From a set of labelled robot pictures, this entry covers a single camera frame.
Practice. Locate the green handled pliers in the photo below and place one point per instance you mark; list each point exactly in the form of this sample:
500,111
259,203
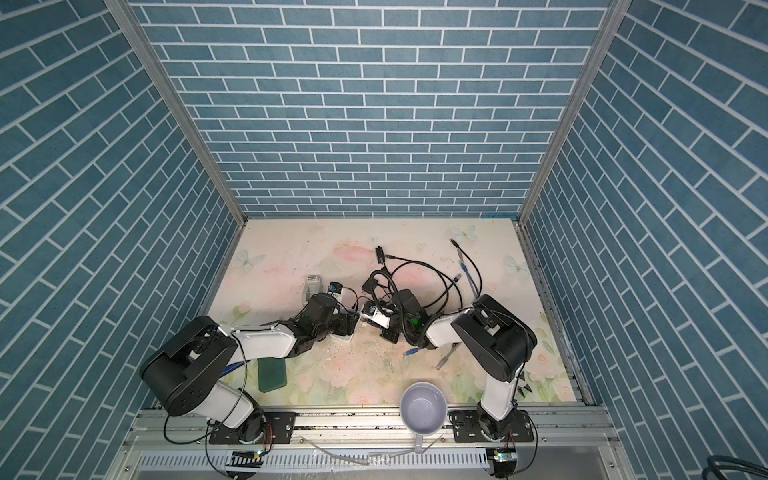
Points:
522,388

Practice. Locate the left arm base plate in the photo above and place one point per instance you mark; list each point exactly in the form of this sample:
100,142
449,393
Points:
260,428

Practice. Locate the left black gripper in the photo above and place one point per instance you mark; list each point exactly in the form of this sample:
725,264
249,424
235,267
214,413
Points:
347,322

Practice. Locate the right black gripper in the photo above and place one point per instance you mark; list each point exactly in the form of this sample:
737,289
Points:
391,337

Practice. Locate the aluminium frame rail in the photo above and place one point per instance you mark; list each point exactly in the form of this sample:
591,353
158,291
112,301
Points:
571,442

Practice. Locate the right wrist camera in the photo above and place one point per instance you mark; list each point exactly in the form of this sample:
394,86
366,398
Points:
371,313

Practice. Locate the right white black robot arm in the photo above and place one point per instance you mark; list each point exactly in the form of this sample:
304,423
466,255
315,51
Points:
497,339

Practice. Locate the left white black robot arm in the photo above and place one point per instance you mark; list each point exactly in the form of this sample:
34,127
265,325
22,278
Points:
185,374

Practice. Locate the lavender mug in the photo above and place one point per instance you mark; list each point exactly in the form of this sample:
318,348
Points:
423,410

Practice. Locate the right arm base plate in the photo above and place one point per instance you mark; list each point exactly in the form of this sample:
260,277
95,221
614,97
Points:
474,426

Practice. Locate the white network switch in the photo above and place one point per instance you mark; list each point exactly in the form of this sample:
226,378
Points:
346,338

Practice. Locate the black power adapter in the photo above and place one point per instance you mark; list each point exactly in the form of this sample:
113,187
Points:
379,285
381,256

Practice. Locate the green network switch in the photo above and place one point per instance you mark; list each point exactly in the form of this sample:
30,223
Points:
272,374

